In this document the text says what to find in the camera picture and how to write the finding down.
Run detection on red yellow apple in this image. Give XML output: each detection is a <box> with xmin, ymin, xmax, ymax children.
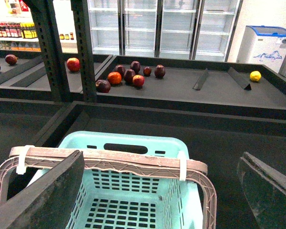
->
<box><xmin>133</xmin><ymin>75</ymin><xmax>145</xmax><ymax>87</ymax></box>

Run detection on white zip tie left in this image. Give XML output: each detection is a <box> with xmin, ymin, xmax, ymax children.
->
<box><xmin>16</xmin><ymin>145</ymin><xmax>35</xmax><ymax>175</ymax></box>

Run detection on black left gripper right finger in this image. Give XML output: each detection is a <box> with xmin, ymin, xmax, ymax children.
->
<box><xmin>237</xmin><ymin>152</ymin><xmax>286</xmax><ymax>229</ymax></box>

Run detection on small dark red apple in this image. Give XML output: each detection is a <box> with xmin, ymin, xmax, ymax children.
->
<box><xmin>143</xmin><ymin>66</ymin><xmax>152</xmax><ymax>77</ymax></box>

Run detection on orange red fruit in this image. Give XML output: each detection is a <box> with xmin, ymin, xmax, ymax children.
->
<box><xmin>107</xmin><ymin>72</ymin><xmax>122</xmax><ymax>85</ymax></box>

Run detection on dark red apple right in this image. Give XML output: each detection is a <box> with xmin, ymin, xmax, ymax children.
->
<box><xmin>154</xmin><ymin>64</ymin><xmax>166</xmax><ymax>79</ymax></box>

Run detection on red apple behind post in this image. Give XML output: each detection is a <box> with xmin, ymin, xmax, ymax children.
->
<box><xmin>67</xmin><ymin>57</ymin><xmax>81</xmax><ymax>72</ymax></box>

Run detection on yellow lemon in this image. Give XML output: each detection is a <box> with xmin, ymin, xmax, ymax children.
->
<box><xmin>249</xmin><ymin>71</ymin><xmax>262</xmax><ymax>82</ymax></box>

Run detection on black shelf post right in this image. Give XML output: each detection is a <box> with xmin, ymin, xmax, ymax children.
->
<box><xmin>71</xmin><ymin>0</ymin><xmax>97</xmax><ymax>103</ymax></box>

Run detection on dark red fruit upper left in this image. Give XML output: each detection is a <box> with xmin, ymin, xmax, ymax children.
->
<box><xmin>5</xmin><ymin>54</ymin><xmax>18</xmax><ymax>66</ymax></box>

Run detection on black shelf post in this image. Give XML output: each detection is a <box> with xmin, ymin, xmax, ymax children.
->
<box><xmin>24</xmin><ymin>0</ymin><xmax>72</xmax><ymax>102</ymax></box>
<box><xmin>71</xmin><ymin>0</ymin><xmax>97</xmax><ymax>103</ymax></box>

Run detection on dark red apple front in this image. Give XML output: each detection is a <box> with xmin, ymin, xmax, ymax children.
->
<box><xmin>95</xmin><ymin>80</ymin><xmax>111</xmax><ymax>93</ymax></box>

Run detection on light blue plastic basket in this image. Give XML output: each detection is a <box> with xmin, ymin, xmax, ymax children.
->
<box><xmin>26</xmin><ymin>131</ymin><xmax>204</xmax><ymax>229</ymax></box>

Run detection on white zip tie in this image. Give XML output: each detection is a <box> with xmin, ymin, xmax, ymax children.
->
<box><xmin>177</xmin><ymin>151</ymin><xmax>187</xmax><ymax>181</ymax></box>
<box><xmin>16</xmin><ymin>145</ymin><xmax>35</xmax><ymax>175</ymax></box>

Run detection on dark red apple back left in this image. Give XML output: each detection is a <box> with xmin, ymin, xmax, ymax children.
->
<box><xmin>114</xmin><ymin>65</ymin><xmax>125</xmax><ymax>78</ymax></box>

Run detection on white zip tie right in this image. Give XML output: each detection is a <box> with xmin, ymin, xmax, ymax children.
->
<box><xmin>177</xmin><ymin>151</ymin><xmax>187</xmax><ymax>181</ymax></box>

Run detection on white chest freezer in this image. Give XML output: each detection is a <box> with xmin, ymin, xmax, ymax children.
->
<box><xmin>236</xmin><ymin>25</ymin><xmax>286</xmax><ymax>73</ymax></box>

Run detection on black shelf post left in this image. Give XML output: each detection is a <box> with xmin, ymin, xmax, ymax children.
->
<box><xmin>24</xmin><ymin>0</ymin><xmax>72</xmax><ymax>102</ymax></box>

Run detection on bottles on white shelf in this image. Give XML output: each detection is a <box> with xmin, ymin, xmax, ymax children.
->
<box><xmin>0</xmin><ymin>22</ymin><xmax>38</xmax><ymax>39</ymax></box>

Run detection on black divider wedge left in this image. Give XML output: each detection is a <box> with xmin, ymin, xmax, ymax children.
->
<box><xmin>193</xmin><ymin>68</ymin><xmax>209</xmax><ymax>91</ymax></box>

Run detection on glass door refrigerator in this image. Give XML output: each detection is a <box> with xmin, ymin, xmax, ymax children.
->
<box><xmin>88</xmin><ymin>0</ymin><xmax>242</xmax><ymax>62</ymax></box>

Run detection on dark red apple centre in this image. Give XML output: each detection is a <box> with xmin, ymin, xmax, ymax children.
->
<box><xmin>123</xmin><ymin>69</ymin><xmax>136</xmax><ymax>84</ymax></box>

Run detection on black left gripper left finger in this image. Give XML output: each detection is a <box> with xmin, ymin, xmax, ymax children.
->
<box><xmin>0</xmin><ymin>150</ymin><xmax>84</xmax><ymax>229</ymax></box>

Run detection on black divider wedge right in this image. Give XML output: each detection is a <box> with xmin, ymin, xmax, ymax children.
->
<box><xmin>227</xmin><ymin>67</ymin><xmax>252</xmax><ymax>91</ymax></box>

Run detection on black divider wedge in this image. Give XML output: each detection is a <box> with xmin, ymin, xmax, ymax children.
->
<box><xmin>227</xmin><ymin>67</ymin><xmax>252</xmax><ymax>91</ymax></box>
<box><xmin>193</xmin><ymin>68</ymin><xmax>209</xmax><ymax>91</ymax></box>

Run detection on mauve basket handle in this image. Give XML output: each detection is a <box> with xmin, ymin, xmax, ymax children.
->
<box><xmin>0</xmin><ymin>147</ymin><xmax>217</xmax><ymax>229</ymax></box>

